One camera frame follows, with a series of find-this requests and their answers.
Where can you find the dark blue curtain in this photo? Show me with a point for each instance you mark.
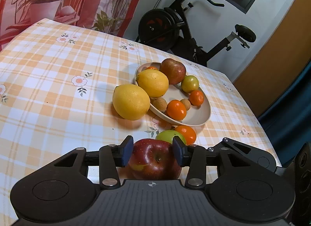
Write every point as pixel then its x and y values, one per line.
pixel 289 119

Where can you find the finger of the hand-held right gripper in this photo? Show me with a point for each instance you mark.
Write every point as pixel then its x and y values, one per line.
pixel 255 158

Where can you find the green apple in plate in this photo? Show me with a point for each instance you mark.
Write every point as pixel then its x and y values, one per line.
pixel 190 83

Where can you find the black exercise bike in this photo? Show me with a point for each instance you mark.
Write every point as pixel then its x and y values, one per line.
pixel 158 26

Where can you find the beige round plate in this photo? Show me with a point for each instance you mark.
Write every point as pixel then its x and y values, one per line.
pixel 196 116

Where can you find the orange checked floral tablecloth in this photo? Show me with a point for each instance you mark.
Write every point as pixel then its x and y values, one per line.
pixel 60 94

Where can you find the wooden door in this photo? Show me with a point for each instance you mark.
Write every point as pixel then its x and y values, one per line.
pixel 279 58

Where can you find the red apple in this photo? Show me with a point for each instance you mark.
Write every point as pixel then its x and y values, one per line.
pixel 173 70
pixel 153 160

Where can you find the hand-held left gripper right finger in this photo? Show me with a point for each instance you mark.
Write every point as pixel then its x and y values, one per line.
pixel 178 151

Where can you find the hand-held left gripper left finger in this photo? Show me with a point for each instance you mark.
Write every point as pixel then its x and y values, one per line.
pixel 127 151

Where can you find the large yellow lemon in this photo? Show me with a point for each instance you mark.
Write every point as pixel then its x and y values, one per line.
pixel 153 82

